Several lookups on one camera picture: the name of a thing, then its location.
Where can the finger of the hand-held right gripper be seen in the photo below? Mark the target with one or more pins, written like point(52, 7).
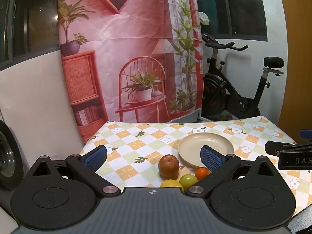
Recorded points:
point(306, 134)
point(273, 147)

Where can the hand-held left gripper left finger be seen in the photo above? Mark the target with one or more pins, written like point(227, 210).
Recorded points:
point(96, 157)

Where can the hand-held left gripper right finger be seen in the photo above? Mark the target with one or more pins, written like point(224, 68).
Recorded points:
point(210, 159)

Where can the orange tangerine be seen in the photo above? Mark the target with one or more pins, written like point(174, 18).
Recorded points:
point(201, 173)

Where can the beige plate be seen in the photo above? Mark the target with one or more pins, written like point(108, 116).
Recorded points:
point(207, 141)

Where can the green round fruit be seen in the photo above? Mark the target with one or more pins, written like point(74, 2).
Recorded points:
point(188, 180)

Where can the brownish red apple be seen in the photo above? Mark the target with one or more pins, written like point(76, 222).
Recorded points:
point(168, 167)

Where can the yellow lemon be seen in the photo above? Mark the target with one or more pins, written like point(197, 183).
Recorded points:
point(170, 184)

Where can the checked floral tablecloth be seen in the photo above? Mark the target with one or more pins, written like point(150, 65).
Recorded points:
point(146, 146)

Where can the black exercise bike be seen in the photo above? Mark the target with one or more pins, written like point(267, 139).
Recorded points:
point(219, 95)

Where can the orange wooden door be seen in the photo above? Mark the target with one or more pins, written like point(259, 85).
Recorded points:
point(297, 65)

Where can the washing machine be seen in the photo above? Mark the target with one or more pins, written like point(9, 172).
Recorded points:
point(9, 160)

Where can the printed pink backdrop cloth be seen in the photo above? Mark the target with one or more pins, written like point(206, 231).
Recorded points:
point(134, 29)

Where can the white cloth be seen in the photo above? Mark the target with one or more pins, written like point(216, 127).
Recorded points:
point(204, 18)

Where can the dark glass window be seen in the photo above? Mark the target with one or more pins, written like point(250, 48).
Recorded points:
point(29, 17)
point(238, 7)

